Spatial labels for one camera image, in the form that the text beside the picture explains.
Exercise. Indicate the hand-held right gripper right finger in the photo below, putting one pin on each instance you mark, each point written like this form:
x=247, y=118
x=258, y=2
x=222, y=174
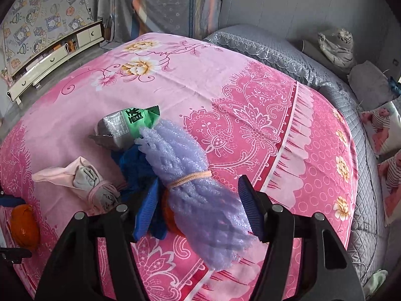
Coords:
x=250, y=210

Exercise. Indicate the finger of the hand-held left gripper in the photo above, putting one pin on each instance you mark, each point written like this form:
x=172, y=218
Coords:
x=15, y=255
x=12, y=201

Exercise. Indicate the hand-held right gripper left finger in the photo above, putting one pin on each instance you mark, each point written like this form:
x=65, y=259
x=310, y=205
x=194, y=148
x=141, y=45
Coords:
x=147, y=207

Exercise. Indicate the blue plastic bag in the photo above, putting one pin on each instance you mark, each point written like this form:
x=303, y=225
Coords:
x=131, y=166

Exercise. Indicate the purple foam net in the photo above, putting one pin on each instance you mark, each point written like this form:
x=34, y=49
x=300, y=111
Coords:
x=194, y=194

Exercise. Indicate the pink grey cloth bundle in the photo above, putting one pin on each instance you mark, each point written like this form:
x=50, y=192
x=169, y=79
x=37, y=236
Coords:
x=84, y=175

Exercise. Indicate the green silver snack packet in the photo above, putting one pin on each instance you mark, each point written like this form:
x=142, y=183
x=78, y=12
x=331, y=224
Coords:
x=119, y=125

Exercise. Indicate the grey quilted sofa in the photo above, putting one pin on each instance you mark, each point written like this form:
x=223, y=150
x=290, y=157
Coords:
x=360, y=194

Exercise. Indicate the pink floral tablecloth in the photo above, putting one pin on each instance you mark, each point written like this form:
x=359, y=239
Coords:
x=250, y=84

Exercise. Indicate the cream tv cabinet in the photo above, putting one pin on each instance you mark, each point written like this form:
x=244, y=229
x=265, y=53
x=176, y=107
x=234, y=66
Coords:
x=47, y=69

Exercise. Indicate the hatted baby print cushion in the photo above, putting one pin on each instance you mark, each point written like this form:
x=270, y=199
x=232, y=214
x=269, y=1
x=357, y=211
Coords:
x=393, y=188

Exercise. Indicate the light green cloth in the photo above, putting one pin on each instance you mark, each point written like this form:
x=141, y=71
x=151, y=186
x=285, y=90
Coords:
x=377, y=279

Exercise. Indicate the grey sofa back cushion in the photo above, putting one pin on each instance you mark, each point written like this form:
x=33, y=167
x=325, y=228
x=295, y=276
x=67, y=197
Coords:
x=369, y=84

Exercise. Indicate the white tiger plush toy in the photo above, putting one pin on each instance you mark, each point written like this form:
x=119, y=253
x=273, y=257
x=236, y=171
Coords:
x=338, y=48

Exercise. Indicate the striped sheet covered wardrobe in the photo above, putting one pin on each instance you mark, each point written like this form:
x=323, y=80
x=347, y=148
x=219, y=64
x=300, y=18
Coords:
x=163, y=3

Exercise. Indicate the white hanging cloth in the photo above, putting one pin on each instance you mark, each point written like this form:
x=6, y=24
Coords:
x=105, y=0

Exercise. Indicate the cartoon wall poster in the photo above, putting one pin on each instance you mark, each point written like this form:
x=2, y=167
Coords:
x=47, y=15

